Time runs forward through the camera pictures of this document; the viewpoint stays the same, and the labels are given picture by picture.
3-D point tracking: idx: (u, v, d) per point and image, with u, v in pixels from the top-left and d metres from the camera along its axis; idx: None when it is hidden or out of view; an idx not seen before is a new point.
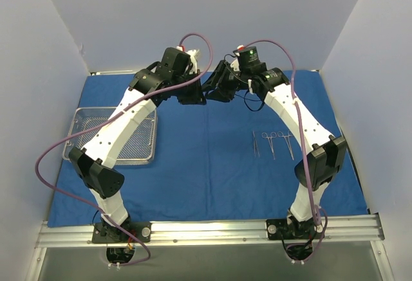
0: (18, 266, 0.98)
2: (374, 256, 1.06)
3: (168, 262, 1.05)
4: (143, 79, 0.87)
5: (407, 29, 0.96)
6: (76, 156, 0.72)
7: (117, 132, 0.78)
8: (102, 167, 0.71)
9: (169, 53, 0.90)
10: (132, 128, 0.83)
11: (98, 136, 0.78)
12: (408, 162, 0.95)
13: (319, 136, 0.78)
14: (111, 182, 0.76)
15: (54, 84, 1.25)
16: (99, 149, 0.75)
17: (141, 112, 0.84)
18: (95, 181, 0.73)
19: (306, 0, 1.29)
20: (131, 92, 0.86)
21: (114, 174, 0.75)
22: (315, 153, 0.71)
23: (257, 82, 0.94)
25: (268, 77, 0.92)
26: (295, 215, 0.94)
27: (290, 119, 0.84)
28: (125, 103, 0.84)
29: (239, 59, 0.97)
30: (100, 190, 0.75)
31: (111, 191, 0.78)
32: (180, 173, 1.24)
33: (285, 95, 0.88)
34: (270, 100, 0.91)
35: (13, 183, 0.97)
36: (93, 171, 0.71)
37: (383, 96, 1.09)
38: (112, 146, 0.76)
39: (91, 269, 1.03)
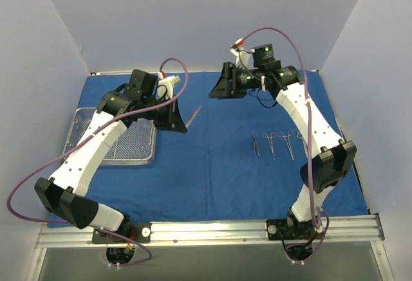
0: (18, 266, 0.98)
2: (374, 256, 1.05)
3: (167, 263, 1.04)
4: (111, 101, 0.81)
5: (406, 27, 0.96)
6: (45, 188, 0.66)
7: (87, 157, 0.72)
8: (73, 197, 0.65)
9: (137, 74, 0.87)
10: (104, 152, 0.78)
11: (67, 163, 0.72)
12: (409, 161, 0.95)
13: (327, 139, 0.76)
14: (83, 211, 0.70)
15: (54, 84, 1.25)
16: (69, 177, 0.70)
17: (112, 133, 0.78)
18: (66, 211, 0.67)
19: (304, 0, 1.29)
20: (98, 115, 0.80)
21: (85, 202, 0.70)
22: (323, 156, 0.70)
23: (270, 80, 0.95)
25: (281, 74, 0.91)
26: (296, 215, 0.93)
27: (300, 120, 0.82)
28: (94, 126, 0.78)
29: (255, 55, 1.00)
30: (72, 221, 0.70)
31: (84, 220, 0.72)
32: (179, 174, 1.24)
33: (297, 95, 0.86)
34: (282, 99, 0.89)
35: (12, 183, 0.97)
36: (62, 201, 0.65)
37: (383, 94, 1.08)
38: (83, 172, 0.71)
39: (91, 270, 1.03)
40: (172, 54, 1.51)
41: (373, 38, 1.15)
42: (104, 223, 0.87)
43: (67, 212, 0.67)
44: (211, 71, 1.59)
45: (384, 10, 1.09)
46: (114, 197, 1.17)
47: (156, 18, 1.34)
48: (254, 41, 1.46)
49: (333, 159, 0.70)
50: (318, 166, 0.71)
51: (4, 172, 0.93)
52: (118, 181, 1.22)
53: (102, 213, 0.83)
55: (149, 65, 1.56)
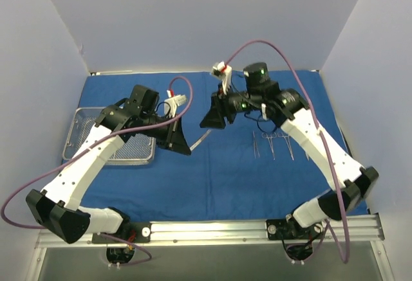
0: (17, 265, 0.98)
2: (374, 256, 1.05)
3: (167, 263, 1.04)
4: (110, 114, 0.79)
5: (407, 27, 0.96)
6: (36, 200, 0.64)
7: (82, 171, 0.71)
8: (64, 211, 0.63)
9: (138, 89, 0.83)
10: (100, 166, 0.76)
11: (61, 175, 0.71)
12: (409, 161, 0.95)
13: (349, 170, 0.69)
14: (74, 227, 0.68)
15: (54, 85, 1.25)
16: (61, 190, 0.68)
17: (109, 148, 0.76)
18: (56, 226, 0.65)
19: (305, 0, 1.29)
20: (97, 129, 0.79)
21: (78, 217, 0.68)
22: (349, 191, 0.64)
23: (273, 108, 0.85)
25: (284, 101, 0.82)
26: (299, 221, 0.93)
27: (315, 152, 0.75)
28: (91, 140, 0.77)
29: (249, 80, 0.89)
30: (62, 236, 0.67)
31: (75, 236, 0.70)
32: (179, 175, 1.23)
33: (306, 123, 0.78)
34: (288, 128, 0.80)
35: (12, 183, 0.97)
36: (53, 215, 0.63)
37: (383, 94, 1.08)
38: (76, 186, 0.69)
39: (91, 270, 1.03)
40: (172, 54, 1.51)
41: (374, 38, 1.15)
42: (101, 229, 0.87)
43: (57, 227, 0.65)
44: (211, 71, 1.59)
45: (384, 10, 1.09)
46: (114, 197, 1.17)
47: (156, 18, 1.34)
48: (254, 41, 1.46)
49: (359, 190, 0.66)
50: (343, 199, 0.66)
51: (4, 172, 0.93)
52: (118, 181, 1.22)
53: (98, 220, 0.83)
55: (149, 65, 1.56)
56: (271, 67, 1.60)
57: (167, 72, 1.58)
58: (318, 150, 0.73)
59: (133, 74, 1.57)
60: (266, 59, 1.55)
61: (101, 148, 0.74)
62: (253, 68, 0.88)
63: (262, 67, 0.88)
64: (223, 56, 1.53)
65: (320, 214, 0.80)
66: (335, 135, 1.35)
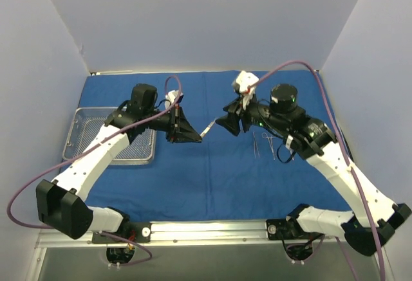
0: (17, 265, 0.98)
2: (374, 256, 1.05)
3: (167, 263, 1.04)
4: (118, 117, 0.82)
5: (406, 27, 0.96)
6: (47, 188, 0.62)
7: (93, 163, 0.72)
8: (76, 198, 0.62)
9: (136, 91, 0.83)
10: (107, 162, 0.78)
11: (72, 167, 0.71)
12: (408, 161, 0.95)
13: (383, 209, 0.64)
14: (81, 218, 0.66)
15: (54, 85, 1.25)
16: (73, 179, 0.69)
17: (118, 145, 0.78)
18: (65, 215, 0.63)
19: (305, 0, 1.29)
20: (106, 128, 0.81)
21: (85, 208, 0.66)
22: (384, 233, 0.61)
23: (299, 139, 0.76)
25: (312, 134, 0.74)
26: (301, 224, 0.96)
27: (346, 188, 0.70)
28: (101, 137, 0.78)
29: (277, 106, 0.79)
30: (67, 229, 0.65)
31: (79, 230, 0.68)
32: (179, 175, 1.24)
33: (336, 157, 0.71)
34: (315, 161, 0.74)
35: (12, 183, 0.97)
36: (64, 202, 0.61)
37: (383, 95, 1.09)
38: (87, 176, 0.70)
39: (91, 270, 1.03)
40: (172, 55, 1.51)
41: (374, 38, 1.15)
42: (102, 227, 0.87)
43: (65, 216, 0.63)
44: (211, 71, 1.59)
45: (384, 11, 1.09)
46: (114, 197, 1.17)
47: (157, 19, 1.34)
48: (254, 42, 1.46)
49: (394, 231, 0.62)
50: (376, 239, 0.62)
51: (4, 172, 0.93)
52: (118, 181, 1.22)
53: (99, 218, 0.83)
55: (149, 65, 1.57)
56: (271, 67, 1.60)
57: (167, 72, 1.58)
58: (349, 187, 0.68)
59: (133, 74, 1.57)
60: (265, 59, 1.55)
61: (111, 143, 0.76)
62: (282, 94, 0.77)
63: (291, 93, 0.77)
64: (223, 56, 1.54)
65: (333, 231, 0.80)
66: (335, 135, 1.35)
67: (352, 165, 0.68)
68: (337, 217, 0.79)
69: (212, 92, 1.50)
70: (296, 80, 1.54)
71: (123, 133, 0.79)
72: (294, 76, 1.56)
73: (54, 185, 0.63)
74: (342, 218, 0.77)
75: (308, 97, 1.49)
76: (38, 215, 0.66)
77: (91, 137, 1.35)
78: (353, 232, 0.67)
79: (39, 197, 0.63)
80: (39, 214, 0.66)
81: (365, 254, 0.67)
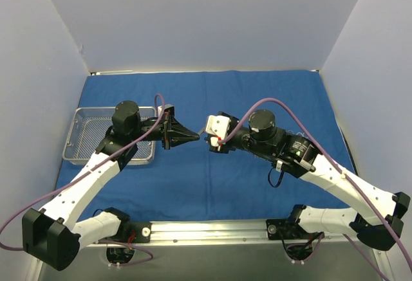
0: (18, 266, 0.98)
2: (374, 255, 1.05)
3: (167, 262, 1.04)
4: (109, 144, 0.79)
5: (406, 27, 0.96)
6: (34, 217, 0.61)
7: (82, 191, 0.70)
8: (64, 227, 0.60)
9: (116, 119, 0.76)
10: (97, 188, 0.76)
11: (60, 196, 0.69)
12: (408, 161, 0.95)
13: (385, 204, 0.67)
14: (67, 247, 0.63)
15: (54, 85, 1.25)
16: (60, 209, 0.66)
17: (108, 172, 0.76)
18: (51, 245, 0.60)
19: (305, 0, 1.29)
20: (96, 156, 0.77)
21: (72, 236, 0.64)
22: (398, 229, 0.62)
23: (288, 161, 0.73)
25: (299, 153, 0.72)
26: (304, 227, 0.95)
27: (346, 194, 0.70)
28: (91, 164, 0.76)
29: (257, 135, 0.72)
30: (54, 260, 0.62)
31: (65, 261, 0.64)
32: (179, 175, 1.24)
33: (327, 168, 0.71)
34: (309, 177, 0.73)
35: (13, 184, 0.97)
36: (51, 232, 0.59)
37: (383, 95, 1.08)
38: (76, 204, 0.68)
39: (91, 270, 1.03)
40: (173, 54, 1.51)
41: (374, 38, 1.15)
42: (97, 238, 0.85)
43: (52, 247, 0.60)
44: (211, 71, 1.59)
45: (384, 10, 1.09)
46: (114, 197, 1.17)
47: (157, 19, 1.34)
48: (253, 42, 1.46)
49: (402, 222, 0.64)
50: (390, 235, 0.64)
51: (4, 173, 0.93)
52: (118, 181, 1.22)
53: (91, 233, 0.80)
55: (149, 65, 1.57)
56: (271, 67, 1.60)
57: (167, 72, 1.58)
58: (349, 193, 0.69)
59: (133, 74, 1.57)
60: (265, 59, 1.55)
61: (101, 170, 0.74)
62: (262, 121, 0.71)
63: (270, 117, 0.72)
64: (223, 56, 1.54)
65: (338, 231, 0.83)
66: (335, 135, 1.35)
67: (346, 173, 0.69)
68: (342, 217, 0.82)
69: (212, 92, 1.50)
70: (296, 80, 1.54)
71: (114, 159, 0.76)
72: (295, 76, 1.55)
73: (42, 214, 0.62)
74: (347, 218, 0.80)
75: (308, 96, 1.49)
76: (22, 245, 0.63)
77: (90, 137, 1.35)
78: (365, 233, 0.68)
79: (25, 226, 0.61)
80: (24, 245, 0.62)
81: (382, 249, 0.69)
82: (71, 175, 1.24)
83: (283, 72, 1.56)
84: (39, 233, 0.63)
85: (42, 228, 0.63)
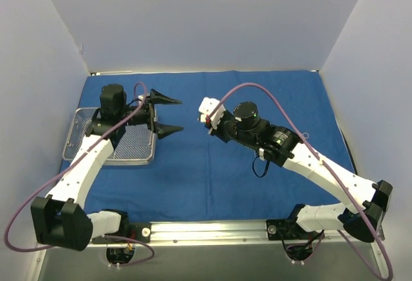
0: (18, 266, 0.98)
2: (374, 256, 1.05)
3: (167, 262, 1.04)
4: (98, 126, 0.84)
5: (406, 27, 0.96)
6: (42, 204, 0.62)
7: (84, 172, 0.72)
8: (75, 206, 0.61)
9: (103, 98, 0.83)
10: (96, 170, 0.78)
11: (64, 180, 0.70)
12: (407, 162, 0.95)
13: (364, 191, 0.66)
14: (84, 227, 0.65)
15: (53, 85, 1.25)
16: (67, 191, 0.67)
17: (104, 151, 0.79)
18: (68, 227, 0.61)
19: (305, 0, 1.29)
20: (88, 138, 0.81)
21: (85, 216, 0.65)
22: (373, 213, 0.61)
23: (270, 149, 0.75)
25: (279, 141, 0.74)
26: (304, 227, 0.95)
27: (325, 182, 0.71)
28: (84, 146, 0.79)
29: (242, 124, 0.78)
30: (73, 240, 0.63)
31: (84, 242, 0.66)
32: (180, 174, 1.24)
33: (306, 157, 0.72)
34: (290, 164, 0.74)
35: (12, 184, 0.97)
36: (64, 213, 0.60)
37: (383, 95, 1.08)
38: (80, 185, 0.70)
39: (91, 271, 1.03)
40: (172, 55, 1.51)
41: (374, 38, 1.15)
42: (103, 228, 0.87)
43: (68, 227, 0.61)
44: (211, 71, 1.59)
45: (384, 11, 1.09)
46: (114, 197, 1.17)
47: (157, 19, 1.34)
48: (253, 42, 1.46)
49: (382, 209, 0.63)
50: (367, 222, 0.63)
51: (4, 172, 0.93)
52: (118, 181, 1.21)
53: (98, 224, 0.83)
55: (149, 65, 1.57)
56: (271, 67, 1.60)
57: (167, 72, 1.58)
58: (327, 180, 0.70)
59: (133, 74, 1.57)
60: (265, 60, 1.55)
61: (97, 151, 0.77)
62: (244, 111, 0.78)
63: (252, 107, 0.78)
64: (223, 56, 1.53)
65: (334, 226, 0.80)
66: (335, 135, 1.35)
67: (322, 159, 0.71)
68: (333, 210, 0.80)
69: (211, 92, 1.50)
70: (296, 80, 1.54)
71: (107, 139, 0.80)
72: (295, 76, 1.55)
73: (49, 200, 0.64)
74: (338, 211, 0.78)
75: (308, 97, 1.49)
76: (37, 237, 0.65)
77: None
78: (349, 223, 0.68)
79: (37, 215, 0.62)
80: (38, 235, 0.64)
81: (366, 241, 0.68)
82: None
83: (283, 73, 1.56)
84: (52, 219, 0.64)
85: (52, 215, 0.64)
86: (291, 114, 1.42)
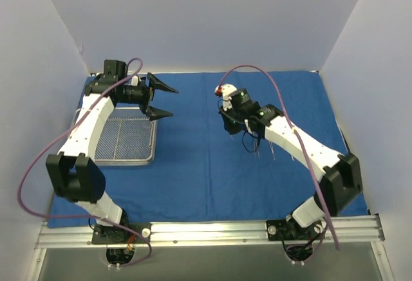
0: (18, 266, 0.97)
2: (374, 256, 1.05)
3: (167, 262, 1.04)
4: (95, 85, 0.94)
5: (406, 27, 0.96)
6: (56, 160, 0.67)
7: (90, 128, 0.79)
8: (88, 158, 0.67)
9: (109, 62, 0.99)
10: (100, 126, 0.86)
11: (71, 137, 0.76)
12: (407, 161, 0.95)
13: (327, 158, 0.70)
14: (96, 179, 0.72)
15: (53, 85, 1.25)
16: (78, 146, 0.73)
17: (104, 109, 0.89)
18: (84, 178, 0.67)
19: (305, 0, 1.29)
20: (89, 98, 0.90)
21: (96, 170, 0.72)
22: (329, 175, 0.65)
23: (253, 121, 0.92)
25: (262, 114, 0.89)
26: (298, 220, 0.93)
27: (294, 148, 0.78)
28: (85, 107, 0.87)
29: (232, 103, 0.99)
30: (89, 191, 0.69)
31: (99, 193, 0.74)
32: (179, 174, 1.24)
33: (282, 126, 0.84)
34: (270, 135, 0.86)
35: (12, 184, 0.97)
36: (78, 165, 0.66)
37: (383, 95, 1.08)
38: (89, 140, 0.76)
39: (91, 271, 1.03)
40: (172, 55, 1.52)
41: (374, 38, 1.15)
42: (108, 211, 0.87)
43: (84, 179, 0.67)
44: (211, 72, 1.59)
45: (383, 11, 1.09)
46: (114, 198, 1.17)
47: (157, 19, 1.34)
48: (254, 42, 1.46)
49: (338, 173, 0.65)
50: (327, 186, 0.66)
51: (4, 172, 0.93)
52: (118, 182, 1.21)
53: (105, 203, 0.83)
55: (149, 65, 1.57)
56: (271, 68, 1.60)
57: (167, 73, 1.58)
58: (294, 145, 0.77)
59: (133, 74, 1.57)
60: (265, 60, 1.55)
61: (99, 108, 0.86)
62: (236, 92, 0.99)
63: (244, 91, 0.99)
64: (223, 57, 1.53)
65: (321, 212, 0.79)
66: (335, 136, 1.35)
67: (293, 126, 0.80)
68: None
69: (211, 93, 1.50)
70: (296, 80, 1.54)
71: (107, 97, 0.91)
72: (295, 77, 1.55)
73: (61, 156, 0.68)
74: None
75: (308, 97, 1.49)
76: (55, 191, 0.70)
77: None
78: None
79: (53, 170, 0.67)
80: (56, 190, 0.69)
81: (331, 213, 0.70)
82: None
83: (283, 74, 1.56)
84: (67, 174, 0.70)
85: (65, 171, 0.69)
86: (291, 114, 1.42)
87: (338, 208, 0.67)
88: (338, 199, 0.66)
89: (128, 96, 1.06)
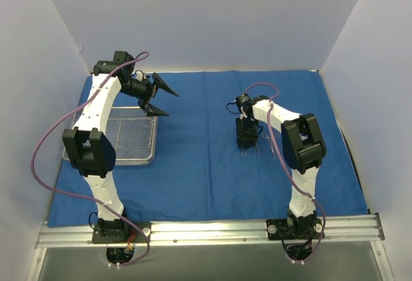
0: (18, 265, 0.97)
2: (374, 256, 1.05)
3: (167, 262, 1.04)
4: (103, 65, 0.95)
5: (405, 26, 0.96)
6: (72, 135, 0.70)
7: (100, 105, 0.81)
8: (100, 133, 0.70)
9: (119, 51, 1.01)
10: (110, 105, 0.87)
11: (84, 114, 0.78)
12: (406, 161, 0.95)
13: (290, 116, 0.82)
14: (108, 152, 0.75)
15: (53, 84, 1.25)
16: (89, 121, 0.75)
17: (113, 89, 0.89)
18: (96, 150, 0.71)
19: (304, 0, 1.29)
20: (97, 78, 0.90)
21: (109, 143, 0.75)
22: (287, 125, 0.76)
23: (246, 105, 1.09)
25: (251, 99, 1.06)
26: (293, 211, 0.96)
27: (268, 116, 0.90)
28: (96, 85, 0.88)
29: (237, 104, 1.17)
30: (102, 164, 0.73)
31: (110, 165, 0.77)
32: (180, 173, 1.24)
33: (264, 103, 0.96)
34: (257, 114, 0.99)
35: (13, 182, 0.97)
36: (92, 139, 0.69)
37: (383, 94, 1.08)
38: (100, 116, 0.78)
39: (91, 270, 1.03)
40: (172, 55, 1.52)
41: (374, 37, 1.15)
42: (112, 199, 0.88)
43: (96, 152, 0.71)
44: (211, 71, 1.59)
45: (383, 10, 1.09)
46: None
47: (157, 19, 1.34)
48: (253, 42, 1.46)
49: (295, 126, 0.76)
50: (286, 135, 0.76)
51: (4, 171, 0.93)
52: (118, 181, 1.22)
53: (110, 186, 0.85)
55: (149, 65, 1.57)
56: (271, 67, 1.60)
57: (167, 72, 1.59)
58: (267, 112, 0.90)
59: None
60: (265, 60, 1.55)
61: (108, 87, 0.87)
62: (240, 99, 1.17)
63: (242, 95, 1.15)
64: (223, 56, 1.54)
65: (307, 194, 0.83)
66: (335, 136, 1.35)
67: (270, 101, 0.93)
68: (302, 184, 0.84)
69: (211, 92, 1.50)
70: (296, 80, 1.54)
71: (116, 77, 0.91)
72: (295, 76, 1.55)
73: (76, 132, 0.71)
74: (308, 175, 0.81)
75: (308, 97, 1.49)
76: (70, 163, 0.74)
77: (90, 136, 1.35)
78: (286, 151, 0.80)
79: (67, 143, 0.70)
80: (71, 161, 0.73)
81: (300, 170, 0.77)
82: (71, 175, 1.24)
83: (283, 73, 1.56)
84: (81, 148, 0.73)
85: (80, 144, 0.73)
86: None
87: (300, 158, 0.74)
88: (299, 149, 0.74)
89: (132, 89, 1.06)
